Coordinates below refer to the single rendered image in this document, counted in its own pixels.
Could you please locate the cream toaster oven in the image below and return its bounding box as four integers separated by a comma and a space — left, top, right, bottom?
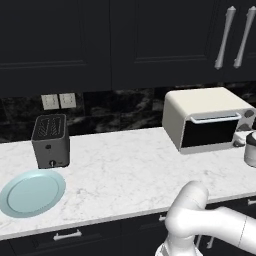
162, 87, 256, 155

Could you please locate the dark grey toaster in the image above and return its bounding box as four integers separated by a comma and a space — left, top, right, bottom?
30, 113, 71, 170

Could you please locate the black glass toaster oven door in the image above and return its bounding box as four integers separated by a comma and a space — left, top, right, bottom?
180, 114, 241, 150

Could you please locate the black drawer front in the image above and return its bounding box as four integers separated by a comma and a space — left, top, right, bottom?
6, 220, 123, 256
204, 195, 256, 213
120, 211, 169, 256

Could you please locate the light blue plate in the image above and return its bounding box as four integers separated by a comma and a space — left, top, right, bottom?
0, 168, 67, 219

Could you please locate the white grey round canister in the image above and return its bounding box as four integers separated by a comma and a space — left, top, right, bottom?
243, 130, 256, 168

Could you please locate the beige wall outlet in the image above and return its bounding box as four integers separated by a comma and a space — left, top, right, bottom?
58, 92, 78, 110
40, 93, 61, 111

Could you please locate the white toaster oven door handle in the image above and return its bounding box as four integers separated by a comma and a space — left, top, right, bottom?
188, 112, 242, 125

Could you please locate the black wall cupboard door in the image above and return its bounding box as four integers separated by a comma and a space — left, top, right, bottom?
109, 0, 238, 91
0, 0, 113, 98
222, 0, 256, 83

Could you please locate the silver base cupboard handle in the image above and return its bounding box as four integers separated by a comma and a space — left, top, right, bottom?
194, 234, 203, 250
205, 235, 215, 250

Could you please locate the silver cupboard door handle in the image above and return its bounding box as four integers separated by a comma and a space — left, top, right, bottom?
232, 5, 256, 70
213, 5, 237, 71

